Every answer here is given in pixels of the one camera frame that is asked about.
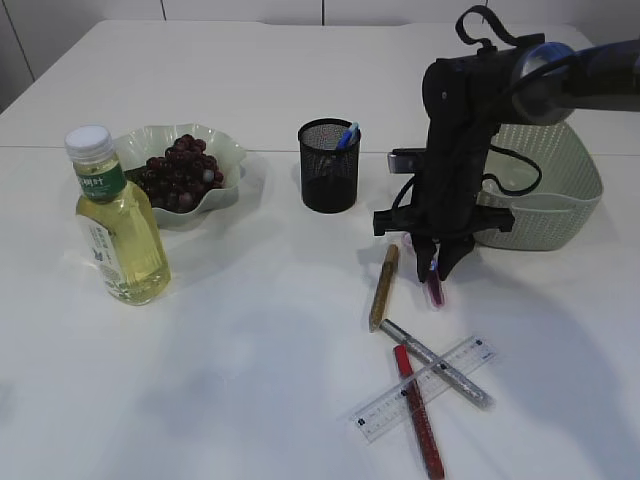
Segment silver glitter pen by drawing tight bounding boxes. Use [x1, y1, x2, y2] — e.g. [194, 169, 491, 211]
[379, 319, 493, 410]

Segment purple grape bunch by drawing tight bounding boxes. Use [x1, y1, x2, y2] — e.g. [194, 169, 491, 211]
[125, 134, 225, 213]

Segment pink scissors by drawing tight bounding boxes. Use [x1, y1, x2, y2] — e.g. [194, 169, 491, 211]
[402, 233, 446, 311]

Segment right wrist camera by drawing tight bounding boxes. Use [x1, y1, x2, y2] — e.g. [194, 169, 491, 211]
[387, 148, 426, 174]

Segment black mesh pen holder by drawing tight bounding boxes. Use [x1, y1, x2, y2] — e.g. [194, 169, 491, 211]
[298, 118, 361, 214]

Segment clear plastic ruler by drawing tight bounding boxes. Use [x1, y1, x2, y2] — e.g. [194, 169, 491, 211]
[349, 336, 497, 443]

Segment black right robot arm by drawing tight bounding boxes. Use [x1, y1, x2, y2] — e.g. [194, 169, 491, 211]
[373, 40, 639, 282]

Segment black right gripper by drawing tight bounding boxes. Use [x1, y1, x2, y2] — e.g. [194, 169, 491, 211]
[373, 184, 515, 283]

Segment green plastic basket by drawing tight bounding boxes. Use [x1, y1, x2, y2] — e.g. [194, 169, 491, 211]
[475, 122, 603, 251]

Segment gold glitter pen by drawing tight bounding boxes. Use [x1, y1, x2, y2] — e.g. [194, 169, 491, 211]
[369, 244, 399, 332]

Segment red glitter pen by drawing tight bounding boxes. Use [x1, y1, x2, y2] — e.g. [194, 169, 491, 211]
[393, 345, 445, 479]

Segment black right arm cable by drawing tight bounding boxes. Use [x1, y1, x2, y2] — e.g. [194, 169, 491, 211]
[453, 4, 546, 51]

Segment blue scissors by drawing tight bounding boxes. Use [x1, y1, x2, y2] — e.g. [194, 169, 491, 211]
[336, 122, 359, 150]

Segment green wavy plate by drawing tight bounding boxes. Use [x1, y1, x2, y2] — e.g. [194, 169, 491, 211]
[115, 124, 246, 228]

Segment yellow tea bottle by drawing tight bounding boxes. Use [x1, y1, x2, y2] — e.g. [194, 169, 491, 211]
[64, 125, 171, 305]

